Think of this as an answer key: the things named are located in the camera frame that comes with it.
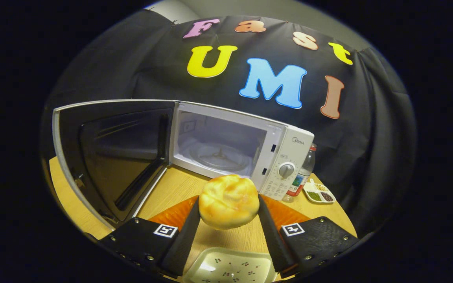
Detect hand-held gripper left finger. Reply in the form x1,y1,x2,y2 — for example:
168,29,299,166
97,195,201,277

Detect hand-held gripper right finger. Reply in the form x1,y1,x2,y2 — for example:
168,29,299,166
257,195,360,276

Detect golden bread bun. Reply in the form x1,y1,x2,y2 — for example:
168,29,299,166
198,174,260,231

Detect white microwave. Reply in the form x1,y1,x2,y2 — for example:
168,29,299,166
52,98,315,230

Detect white tray with cherry print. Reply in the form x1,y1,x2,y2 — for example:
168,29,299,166
182,247,278,283

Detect white divided dish with beans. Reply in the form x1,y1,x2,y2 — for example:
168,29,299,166
304,178,336,204

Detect clear plastic bottle red label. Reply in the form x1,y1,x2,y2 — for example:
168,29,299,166
282,143,317,203

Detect black backdrop cloth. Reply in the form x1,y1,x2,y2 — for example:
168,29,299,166
42,10,418,236

